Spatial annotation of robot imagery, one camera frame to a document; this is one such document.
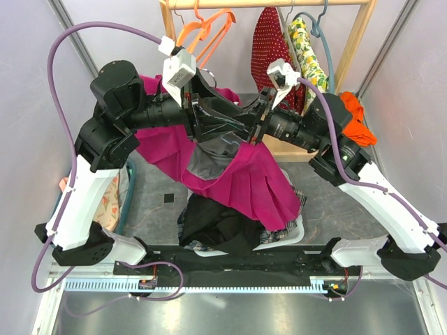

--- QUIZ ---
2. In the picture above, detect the magenta pleated skirt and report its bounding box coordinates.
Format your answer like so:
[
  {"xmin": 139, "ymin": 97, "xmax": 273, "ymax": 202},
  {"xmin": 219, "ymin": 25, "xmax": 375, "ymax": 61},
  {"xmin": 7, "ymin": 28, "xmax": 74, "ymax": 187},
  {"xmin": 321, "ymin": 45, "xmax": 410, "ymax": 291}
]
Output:
[{"xmin": 133, "ymin": 75, "xmax": 302, "ymax": 232}]

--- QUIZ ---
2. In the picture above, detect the white perforated basket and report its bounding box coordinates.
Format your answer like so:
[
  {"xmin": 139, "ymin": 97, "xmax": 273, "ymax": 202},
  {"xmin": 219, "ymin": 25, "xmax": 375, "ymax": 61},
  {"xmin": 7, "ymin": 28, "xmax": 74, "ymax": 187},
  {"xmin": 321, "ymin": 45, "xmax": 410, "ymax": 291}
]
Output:
[{"xmin": 177, "ymin": 171, "xmax": 307, "ymax": 258}]

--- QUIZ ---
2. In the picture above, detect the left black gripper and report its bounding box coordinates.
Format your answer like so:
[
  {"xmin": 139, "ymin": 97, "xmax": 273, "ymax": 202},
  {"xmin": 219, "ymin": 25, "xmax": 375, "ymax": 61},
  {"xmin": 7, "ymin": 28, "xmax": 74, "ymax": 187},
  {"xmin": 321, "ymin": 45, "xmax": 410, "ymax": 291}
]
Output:
[{"xmin": 124, "ymin": 68, "xmax": 247, "ymax": 144}]

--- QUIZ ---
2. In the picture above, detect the white cable duct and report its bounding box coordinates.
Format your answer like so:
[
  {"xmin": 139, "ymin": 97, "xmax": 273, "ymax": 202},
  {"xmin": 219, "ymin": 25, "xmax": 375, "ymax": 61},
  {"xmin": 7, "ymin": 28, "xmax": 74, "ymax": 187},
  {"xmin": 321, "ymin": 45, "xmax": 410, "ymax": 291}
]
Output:
[{"xmin": 64, "ymin": 278, "xmax": 335, "ymax": 294}]

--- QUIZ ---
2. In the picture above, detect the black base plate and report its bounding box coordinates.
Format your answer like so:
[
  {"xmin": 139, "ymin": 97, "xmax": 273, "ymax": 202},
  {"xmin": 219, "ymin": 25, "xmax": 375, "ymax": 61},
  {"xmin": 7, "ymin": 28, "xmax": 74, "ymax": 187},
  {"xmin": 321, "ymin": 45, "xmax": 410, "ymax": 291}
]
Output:
[{"xmin": 112, "ymin": 244, "xmax": 364, "ymax": 290}]

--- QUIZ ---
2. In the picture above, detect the teal laundry basket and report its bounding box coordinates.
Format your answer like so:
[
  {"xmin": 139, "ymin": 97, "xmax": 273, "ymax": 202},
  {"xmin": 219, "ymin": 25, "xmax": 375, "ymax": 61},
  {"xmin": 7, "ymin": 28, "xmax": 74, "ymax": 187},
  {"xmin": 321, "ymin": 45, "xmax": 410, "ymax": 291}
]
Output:
[{"xmin": 45, "ymin": 156, "xmax": 136, "ymax": 238}]

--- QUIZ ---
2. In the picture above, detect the red polka dot skirt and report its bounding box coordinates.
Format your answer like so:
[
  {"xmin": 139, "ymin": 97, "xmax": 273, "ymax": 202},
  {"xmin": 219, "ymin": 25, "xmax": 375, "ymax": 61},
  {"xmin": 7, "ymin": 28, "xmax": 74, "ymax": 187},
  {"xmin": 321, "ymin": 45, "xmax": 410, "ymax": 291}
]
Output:
[{"xmin": 251, "ymin": 7, "xmax": 301, "ymax": 92}]

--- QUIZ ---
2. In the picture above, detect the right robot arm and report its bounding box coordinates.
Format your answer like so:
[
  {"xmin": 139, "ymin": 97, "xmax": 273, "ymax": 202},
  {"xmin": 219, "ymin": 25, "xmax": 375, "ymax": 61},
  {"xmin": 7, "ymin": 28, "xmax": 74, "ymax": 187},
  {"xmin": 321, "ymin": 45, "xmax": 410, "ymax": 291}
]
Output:
[{"xmin": 242, "ymin": 89, "xmax": 445, "ymax": 281}]

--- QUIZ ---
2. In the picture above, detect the orange cloth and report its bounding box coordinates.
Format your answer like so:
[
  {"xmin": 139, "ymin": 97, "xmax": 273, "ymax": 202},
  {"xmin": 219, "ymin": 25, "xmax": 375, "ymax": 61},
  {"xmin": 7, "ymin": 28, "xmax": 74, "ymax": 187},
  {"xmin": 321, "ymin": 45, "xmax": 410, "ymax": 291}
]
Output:
[{"xmin": 340, "ymin": 91, "xmax": 377, "ymax": 147}]

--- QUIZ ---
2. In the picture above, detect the navy plaid skirt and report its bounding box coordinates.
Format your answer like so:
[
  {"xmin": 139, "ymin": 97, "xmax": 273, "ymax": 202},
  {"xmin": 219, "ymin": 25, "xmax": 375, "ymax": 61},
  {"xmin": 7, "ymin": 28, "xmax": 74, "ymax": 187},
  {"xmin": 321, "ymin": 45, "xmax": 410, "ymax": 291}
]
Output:
[{"xmin": 185, "ymin": 186, "xmax": 307, "ymax": 257}]

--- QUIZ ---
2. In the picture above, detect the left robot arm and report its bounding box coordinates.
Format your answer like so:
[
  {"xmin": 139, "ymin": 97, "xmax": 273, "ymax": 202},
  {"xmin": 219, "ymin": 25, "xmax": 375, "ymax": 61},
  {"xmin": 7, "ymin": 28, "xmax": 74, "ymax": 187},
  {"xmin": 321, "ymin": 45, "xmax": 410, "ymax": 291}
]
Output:
[{"xmin": 35, "ymin": 60, "xmax": 254, "ymax": 274}]

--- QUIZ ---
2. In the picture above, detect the tulip print cloth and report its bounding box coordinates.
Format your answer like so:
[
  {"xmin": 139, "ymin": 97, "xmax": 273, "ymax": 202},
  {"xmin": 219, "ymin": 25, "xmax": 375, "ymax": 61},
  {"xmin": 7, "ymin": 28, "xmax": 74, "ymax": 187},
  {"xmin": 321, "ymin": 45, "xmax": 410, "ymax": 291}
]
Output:
[{"xmin": 58, "ymin": 174, "xmax": 121, "ymax": 232}]

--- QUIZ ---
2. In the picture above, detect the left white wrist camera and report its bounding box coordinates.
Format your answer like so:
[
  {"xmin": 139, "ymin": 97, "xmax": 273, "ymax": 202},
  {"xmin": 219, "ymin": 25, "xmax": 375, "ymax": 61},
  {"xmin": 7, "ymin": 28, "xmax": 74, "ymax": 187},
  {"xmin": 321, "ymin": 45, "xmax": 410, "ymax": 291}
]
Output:
[{"xmin": 158, "ymin": 36, "xmax": 196, "ymax": 107}]

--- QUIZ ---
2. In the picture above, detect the small black square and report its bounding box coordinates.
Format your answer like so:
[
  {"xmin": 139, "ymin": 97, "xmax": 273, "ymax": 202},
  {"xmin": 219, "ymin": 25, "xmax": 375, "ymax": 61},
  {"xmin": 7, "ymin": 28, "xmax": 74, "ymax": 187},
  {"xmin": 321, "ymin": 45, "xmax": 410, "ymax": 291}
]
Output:
[{"xmin": 163, "ymin": 193, "xmax": 175, "ymax": 203}]

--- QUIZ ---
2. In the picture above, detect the orange hanger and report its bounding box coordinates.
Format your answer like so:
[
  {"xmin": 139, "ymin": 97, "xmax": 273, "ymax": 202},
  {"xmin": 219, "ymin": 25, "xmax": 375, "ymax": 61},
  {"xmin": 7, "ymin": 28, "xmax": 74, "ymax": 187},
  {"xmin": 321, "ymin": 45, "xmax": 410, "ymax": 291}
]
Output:
[
  {"xmin": 196, "ymin": 8, "xmax": 236, "ymax": 69},
  {"xmin": 176, "ymin": 0, "xmax": 234, "ymax": 52}
]

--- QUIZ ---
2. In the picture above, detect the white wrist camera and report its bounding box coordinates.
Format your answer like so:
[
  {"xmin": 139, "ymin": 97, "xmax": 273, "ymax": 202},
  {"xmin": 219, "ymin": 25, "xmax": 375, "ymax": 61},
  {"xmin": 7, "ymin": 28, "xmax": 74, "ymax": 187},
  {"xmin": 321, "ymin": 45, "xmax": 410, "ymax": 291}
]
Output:
[
  {"xmin": 158, "ymin": 36, "xmax": 196, "ymax": 107},
  {"xmin": 267, "ymin": 59, "xmax": 301, "ymax": 109}
]

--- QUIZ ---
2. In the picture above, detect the blue grey hanger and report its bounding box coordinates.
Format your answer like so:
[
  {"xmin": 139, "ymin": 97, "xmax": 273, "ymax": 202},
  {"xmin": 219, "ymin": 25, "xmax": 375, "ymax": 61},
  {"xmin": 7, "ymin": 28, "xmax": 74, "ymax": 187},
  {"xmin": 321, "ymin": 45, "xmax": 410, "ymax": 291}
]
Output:
[{"xmin": 293, "ymin": 0, "xmax": 335, "ymax": 94}]

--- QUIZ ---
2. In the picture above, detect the black pleated skirt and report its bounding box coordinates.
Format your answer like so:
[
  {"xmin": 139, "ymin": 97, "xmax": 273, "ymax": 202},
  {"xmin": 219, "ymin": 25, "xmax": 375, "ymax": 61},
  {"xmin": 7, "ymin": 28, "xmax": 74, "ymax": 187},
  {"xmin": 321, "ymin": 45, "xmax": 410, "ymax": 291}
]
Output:
[{"xmin": 177, "ymin": 194, "xmax": 265, "ymax": 258}]

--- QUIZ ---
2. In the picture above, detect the lemon print skirt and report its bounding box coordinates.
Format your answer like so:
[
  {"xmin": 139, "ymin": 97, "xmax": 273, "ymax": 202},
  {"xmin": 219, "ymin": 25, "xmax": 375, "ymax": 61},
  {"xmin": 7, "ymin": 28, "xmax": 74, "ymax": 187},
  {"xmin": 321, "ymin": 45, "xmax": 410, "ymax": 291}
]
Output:
[{"xmin": 284, "ymin": 17, "xmax": 329, "ymax": 93}]

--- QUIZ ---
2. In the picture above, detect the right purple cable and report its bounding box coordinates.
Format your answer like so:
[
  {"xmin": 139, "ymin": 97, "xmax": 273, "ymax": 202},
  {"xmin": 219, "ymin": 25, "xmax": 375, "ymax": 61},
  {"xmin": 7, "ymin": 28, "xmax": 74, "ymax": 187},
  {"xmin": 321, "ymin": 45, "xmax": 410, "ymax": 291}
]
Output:
[{"xmin": 296, "ymin": 77, "xmax": 447, "ymax": 290}]

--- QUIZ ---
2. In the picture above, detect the wooden clothes rack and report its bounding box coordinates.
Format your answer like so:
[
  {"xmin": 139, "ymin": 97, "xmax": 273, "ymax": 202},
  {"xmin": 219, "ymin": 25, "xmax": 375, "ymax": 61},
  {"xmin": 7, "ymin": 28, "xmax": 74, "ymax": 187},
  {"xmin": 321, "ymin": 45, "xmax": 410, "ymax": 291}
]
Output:
[{"xmin": 159, "ymin": 0, "xmax": 376, "ymax": 162}]

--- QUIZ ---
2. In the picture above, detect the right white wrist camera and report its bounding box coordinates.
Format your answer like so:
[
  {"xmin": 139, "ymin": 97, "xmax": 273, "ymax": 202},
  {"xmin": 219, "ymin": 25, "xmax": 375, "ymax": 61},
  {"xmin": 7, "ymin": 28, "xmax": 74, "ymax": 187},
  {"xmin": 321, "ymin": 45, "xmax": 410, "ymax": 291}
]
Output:
[{"xmin": 267, "ymin": 59, "xmax": 301, "ymax": 109}]

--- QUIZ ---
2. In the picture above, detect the purple cable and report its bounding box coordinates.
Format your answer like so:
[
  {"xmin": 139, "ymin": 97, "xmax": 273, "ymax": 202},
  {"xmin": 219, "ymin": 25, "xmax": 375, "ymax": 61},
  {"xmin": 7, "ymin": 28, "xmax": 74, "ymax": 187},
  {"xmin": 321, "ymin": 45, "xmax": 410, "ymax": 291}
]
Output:
[
  {"xmin": 296, "ymin": 77, "xmax": 447, "ymax": 290},
  {"xmin": 31, "ymin": 21, "xmax": 165, "ymax": 318}
]

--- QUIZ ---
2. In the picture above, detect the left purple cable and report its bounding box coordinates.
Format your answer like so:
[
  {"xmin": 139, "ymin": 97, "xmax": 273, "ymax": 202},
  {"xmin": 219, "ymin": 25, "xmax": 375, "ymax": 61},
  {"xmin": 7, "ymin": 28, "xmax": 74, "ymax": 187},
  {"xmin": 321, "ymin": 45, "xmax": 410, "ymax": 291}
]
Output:
[{"xmin": 31, "ymin": 21, "xmax": 165, "ymax": 318}]

